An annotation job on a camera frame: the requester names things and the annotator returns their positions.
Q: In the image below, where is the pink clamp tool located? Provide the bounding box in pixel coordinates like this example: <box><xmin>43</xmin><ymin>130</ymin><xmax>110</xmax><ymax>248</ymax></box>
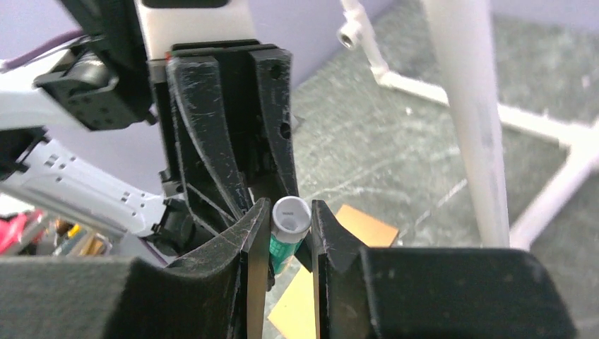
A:
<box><xmin>1</xmin><ymin>209</ymin><xmax>45</xmax><ymax>256</ymax></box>

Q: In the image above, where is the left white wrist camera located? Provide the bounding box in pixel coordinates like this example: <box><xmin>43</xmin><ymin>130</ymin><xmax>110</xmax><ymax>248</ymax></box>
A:
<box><xmin>134</xmin><ymin>1</ymin><xmax>256</xmax><ymax>61</ymax></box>

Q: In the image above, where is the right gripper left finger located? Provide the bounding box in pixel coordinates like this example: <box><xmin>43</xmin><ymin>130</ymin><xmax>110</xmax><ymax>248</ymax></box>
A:
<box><xmin>1</xmin><ymin>198</ymin><xmax>271</xmax><ymax>338</ymax></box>

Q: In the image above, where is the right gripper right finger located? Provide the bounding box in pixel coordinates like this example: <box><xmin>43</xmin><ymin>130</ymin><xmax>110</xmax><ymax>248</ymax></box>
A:
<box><xmin>311</xmin><ymin>199</ymin><xmax>579</xmax><ymax>339</ymax></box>

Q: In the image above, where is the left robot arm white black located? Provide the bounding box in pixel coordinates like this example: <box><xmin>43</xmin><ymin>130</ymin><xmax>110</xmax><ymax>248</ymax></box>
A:
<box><xmin>1</xmin><ymin>1</ymin><xmax>298</xmax><ymax>256</ymax></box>

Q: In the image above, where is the green white glue stick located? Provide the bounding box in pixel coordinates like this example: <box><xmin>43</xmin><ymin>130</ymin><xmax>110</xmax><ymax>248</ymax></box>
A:
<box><xmin>269</xmin><ymin>196</ymin><xmax>312</xmax><ymax>275</ymax></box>

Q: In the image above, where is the white PVC pipe frame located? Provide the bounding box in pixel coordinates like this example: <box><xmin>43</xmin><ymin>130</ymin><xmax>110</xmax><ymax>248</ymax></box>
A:
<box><xmin>337</xmin><ymin>1</ymin><xmax>598</xmax><ymax>251</ymax></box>

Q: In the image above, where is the brown paper envelope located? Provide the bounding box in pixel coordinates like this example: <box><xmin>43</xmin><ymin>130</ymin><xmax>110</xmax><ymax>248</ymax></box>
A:
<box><xmin>268</xmin><ymin>201</ymin><xmax>398</xmax><ymax>338</ymax></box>

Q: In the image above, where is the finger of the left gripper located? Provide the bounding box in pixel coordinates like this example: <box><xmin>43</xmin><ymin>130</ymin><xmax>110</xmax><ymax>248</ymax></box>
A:
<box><xmin>250</xmin><ymin>47</ymin><xmax>299</xmax><ymax>203</ymax></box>
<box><xmin>166</xmin><ymin>55</ymin><xmax>252</xmax><ymax>234</ymax></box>

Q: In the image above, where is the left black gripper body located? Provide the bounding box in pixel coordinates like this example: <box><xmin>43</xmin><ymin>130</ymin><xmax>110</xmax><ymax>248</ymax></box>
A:
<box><xmin>153</xmin><ymin>40</ymin><xmax>292</xmax><ymax>225</ymax></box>

